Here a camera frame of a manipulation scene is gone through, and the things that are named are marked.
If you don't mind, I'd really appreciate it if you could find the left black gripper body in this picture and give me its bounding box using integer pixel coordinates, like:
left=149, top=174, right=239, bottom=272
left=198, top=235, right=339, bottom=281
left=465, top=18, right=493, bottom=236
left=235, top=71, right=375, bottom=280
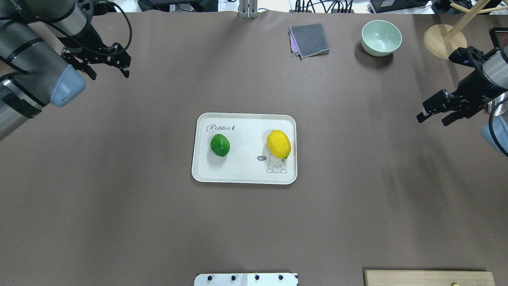
left=60, top=22, right=132, bottom=72

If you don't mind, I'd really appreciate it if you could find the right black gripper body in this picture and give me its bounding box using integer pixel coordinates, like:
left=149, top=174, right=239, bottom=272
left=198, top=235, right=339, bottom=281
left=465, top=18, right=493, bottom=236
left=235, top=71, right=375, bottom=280
left=422, top=70, right=507, bottom=119

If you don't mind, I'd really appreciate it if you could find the green lime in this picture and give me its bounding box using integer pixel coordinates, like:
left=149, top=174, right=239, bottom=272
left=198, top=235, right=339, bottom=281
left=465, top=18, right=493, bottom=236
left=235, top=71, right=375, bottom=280
left=210, top=133, right=231, bottom=157

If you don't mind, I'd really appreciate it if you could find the yellow lemon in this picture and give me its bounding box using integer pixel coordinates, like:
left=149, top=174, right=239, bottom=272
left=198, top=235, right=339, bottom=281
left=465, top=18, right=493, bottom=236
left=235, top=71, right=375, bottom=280
left=266, top=130, right=291, bottom=159

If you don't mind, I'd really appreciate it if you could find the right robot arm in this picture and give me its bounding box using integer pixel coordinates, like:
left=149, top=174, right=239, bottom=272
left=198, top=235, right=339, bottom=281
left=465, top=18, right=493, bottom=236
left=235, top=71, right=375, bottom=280
left=417, top=46, right=508, bottom=126

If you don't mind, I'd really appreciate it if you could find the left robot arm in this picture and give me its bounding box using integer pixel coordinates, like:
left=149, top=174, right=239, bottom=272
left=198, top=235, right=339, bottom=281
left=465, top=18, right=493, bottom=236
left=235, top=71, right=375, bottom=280
left=0, top=0, right=131, bottom=139

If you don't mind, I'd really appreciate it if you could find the cream rabbit tray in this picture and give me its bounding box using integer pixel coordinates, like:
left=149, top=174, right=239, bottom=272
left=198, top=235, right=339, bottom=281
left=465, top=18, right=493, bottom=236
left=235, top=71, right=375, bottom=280
left=192, top=112, right=298, bottom=185

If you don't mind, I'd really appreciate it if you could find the wooden mug tree stand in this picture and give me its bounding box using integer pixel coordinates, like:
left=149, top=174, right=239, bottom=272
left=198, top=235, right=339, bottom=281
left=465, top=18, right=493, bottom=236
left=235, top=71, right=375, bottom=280
left=424, top=0, right=508, bottom=60

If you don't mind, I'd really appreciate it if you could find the mint green bowl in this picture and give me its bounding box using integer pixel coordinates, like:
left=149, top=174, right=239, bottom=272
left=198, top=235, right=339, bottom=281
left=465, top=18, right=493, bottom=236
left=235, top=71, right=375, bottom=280
left=361, top=20, right=402, bottom=57

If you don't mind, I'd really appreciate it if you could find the grey folded cloth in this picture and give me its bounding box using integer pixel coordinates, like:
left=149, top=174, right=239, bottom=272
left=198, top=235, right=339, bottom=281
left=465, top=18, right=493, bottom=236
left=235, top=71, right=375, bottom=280
left=289, top=23, right=330, bottom=59

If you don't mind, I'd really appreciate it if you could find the wooden cutting board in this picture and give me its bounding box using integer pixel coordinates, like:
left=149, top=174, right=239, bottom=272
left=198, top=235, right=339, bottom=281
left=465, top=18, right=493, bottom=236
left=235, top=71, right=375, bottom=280
left=364, top=270, right=495, bottom=286

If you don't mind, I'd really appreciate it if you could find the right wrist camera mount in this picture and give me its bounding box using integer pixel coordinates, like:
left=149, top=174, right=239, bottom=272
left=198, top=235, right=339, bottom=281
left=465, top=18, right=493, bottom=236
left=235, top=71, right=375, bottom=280
left=448, top=46, right=500, bottom=68

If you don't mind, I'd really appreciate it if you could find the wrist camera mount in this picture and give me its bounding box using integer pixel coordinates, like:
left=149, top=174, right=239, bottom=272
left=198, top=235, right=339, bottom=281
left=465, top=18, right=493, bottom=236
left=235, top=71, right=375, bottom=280
left=75, top=0, right=109, bottom=17
left=448, top=46, right=500, bottom=68

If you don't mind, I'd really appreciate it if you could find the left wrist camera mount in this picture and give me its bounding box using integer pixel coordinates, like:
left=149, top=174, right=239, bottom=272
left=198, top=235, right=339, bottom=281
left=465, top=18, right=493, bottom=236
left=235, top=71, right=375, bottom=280
left=75, top=0, right=109, bottom=17

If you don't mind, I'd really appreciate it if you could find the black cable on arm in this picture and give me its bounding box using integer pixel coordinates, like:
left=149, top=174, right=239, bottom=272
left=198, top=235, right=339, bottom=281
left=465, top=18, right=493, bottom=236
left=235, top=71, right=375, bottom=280
left=104, top=2, right=133, bottom=56

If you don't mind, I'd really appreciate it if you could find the black tray frame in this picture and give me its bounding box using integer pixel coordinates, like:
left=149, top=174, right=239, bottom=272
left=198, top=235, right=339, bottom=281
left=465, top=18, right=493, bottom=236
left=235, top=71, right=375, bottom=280
left=489, top=27, right=508, bottom=50

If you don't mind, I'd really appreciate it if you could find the aluminium frame post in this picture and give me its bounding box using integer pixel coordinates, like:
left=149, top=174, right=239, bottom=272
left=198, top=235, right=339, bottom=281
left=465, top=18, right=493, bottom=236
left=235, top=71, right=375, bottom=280
left=238, top=0, right=259, bottom=19

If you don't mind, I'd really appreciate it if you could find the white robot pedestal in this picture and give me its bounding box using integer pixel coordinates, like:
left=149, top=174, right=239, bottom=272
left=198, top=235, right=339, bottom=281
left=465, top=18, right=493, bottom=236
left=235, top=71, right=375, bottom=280
left=194, top=272, right=299, bottom=286

